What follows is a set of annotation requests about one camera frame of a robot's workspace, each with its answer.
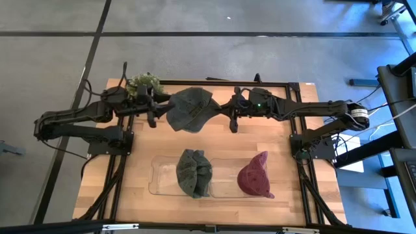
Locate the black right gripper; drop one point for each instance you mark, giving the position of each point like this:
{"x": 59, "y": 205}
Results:
{"x": 236, "y": 109}

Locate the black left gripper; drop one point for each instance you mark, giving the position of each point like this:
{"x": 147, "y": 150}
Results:
{"x": 146, "y": 109}

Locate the dark green baseball cap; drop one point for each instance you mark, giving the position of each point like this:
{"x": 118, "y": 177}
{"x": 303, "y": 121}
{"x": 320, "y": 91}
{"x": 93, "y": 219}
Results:
{"x": 190, "y": 109}
{"x": 194, "y": 174}

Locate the maroon baseball cap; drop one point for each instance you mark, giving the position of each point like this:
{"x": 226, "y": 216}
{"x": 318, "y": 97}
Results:
{"x": 254, "y": 177}

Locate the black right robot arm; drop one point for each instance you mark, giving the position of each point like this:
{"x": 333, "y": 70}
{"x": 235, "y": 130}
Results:
{"x": 318, "y": 109}

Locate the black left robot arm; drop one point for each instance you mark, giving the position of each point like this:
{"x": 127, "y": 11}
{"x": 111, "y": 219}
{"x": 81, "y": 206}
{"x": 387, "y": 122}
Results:
{"x": 74, "y": 113}

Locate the camouflage leafy hat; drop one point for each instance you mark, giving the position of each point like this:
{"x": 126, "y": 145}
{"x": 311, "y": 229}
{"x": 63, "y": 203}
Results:
{"x": 144, "y": 83}

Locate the clear plastic tray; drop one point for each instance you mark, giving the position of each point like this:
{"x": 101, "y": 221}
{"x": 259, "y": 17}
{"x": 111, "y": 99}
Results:
{"x": 164, "y": 177}
{"x": 227, "y": 178}

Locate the black rig beam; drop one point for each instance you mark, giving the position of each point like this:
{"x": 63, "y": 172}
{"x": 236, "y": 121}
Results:
{"x": 195, "y": 228}

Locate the white box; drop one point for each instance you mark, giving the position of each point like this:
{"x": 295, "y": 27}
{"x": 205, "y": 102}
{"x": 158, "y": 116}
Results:
{"x": 351, "y": 152}

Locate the black desk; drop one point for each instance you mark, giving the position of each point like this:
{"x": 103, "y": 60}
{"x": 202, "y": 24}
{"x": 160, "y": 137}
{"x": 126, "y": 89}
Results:
{"x": 398, "y": 97}

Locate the blue desk leg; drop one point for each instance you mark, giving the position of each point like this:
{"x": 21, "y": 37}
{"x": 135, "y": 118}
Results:
{"x": 388, "y": 191}

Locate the blue chair base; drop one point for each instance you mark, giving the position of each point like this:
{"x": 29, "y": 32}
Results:
{"x": 388, "y": 11}

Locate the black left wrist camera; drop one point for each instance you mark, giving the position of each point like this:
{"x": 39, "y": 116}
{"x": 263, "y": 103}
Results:
{"x": 142, "y": 91}

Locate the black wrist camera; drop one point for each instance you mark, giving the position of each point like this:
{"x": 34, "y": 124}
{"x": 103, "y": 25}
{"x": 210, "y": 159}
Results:
{"x": 260, "y": 96}
{"x": 142, "y": 91}

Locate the black aluminium table frame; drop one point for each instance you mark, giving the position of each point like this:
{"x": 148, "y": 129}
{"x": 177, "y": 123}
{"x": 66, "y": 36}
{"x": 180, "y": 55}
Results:
{"x": 227, "y": 83}

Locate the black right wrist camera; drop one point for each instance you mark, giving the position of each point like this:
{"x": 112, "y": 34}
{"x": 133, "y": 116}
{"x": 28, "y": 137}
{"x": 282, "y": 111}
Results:
{"x": 260, "y": 96}

